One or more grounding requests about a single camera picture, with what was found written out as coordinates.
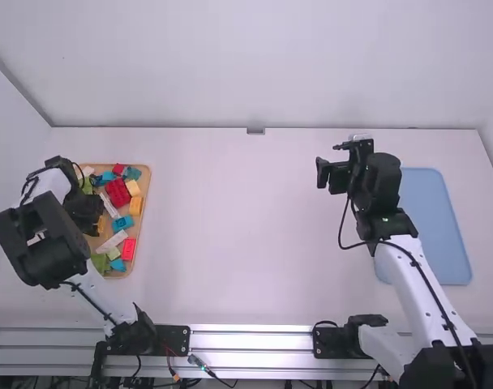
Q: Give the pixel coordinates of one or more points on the orange toy brick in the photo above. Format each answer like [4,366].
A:
[136,205]

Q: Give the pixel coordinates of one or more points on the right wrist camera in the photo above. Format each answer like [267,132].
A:
[362,144]

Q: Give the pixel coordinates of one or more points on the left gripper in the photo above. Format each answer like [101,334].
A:
[86,212]

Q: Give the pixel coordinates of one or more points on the small red toy brick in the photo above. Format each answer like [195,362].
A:
[119,169]

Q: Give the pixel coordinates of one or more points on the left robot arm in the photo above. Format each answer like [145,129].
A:
[39,243]

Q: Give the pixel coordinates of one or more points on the blue mat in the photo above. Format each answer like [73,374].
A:
[441,227]

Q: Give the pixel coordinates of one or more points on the tan tray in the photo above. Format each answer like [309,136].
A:
[94,243]

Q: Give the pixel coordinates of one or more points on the pale yellow toy brick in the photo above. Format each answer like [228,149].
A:
[133,189]

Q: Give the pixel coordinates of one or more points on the flat red toy brick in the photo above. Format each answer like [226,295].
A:
[129,248]

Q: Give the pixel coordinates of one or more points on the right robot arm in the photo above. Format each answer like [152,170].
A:
[400,259]

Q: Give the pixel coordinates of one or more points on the blue toy brick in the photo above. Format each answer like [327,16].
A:
[123,224]
[108,176]
[118,265]

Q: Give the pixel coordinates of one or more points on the clear teal toy brick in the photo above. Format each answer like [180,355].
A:
[133,174]

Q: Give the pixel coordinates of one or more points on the long white toy brick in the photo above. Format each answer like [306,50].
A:
[112,242]
[110,204]

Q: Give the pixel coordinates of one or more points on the silver rails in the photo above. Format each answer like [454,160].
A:
[250,344]

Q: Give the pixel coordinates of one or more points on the lime green toy brick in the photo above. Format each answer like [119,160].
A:
[113,253]

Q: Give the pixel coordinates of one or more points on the large red toy brick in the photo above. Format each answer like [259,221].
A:
[117,192]

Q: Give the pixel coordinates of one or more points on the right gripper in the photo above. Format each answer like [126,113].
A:
[340,178]

